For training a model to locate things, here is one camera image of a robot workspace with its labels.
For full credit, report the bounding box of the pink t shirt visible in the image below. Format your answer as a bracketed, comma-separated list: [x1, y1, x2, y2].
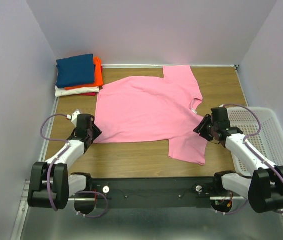
[95, 65, 207, 165]

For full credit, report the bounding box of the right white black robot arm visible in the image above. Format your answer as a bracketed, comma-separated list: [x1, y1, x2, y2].
[194, 104, 283, 214]

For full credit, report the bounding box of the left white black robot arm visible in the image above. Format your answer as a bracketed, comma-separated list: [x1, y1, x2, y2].
[27, 110, 102, 211]

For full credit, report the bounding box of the folded red t shirt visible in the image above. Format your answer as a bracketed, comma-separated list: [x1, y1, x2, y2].
[79, 92, 98, 97]

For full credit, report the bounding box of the white plastic laundry basket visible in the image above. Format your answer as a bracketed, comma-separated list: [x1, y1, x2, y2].
[227, 107, 283, 166]

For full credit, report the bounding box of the folded white t shirt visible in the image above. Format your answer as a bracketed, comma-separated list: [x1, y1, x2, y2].
[55, 86, 100, 98]

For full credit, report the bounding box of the folded orange t shirt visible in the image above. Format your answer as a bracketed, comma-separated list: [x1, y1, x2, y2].
[65, 56, 104, 90]

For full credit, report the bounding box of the folded blue t shirt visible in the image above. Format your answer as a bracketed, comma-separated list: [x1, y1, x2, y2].
[56, 54, 95, 89]

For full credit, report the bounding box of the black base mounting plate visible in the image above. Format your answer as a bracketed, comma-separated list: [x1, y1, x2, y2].
[63, 176, 242, 209]

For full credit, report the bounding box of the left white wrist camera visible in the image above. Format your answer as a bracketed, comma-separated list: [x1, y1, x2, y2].
[66, 109, 82, 128]

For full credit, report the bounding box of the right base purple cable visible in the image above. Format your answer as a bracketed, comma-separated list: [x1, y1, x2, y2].
[215, 197, 249, 216]

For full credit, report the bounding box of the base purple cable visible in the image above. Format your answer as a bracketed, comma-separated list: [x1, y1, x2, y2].
[215, 197, 249, 216]
[75, 191, 109, 219]

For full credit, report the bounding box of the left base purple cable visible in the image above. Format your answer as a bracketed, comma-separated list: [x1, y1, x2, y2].
[75, 191, 109, 219]

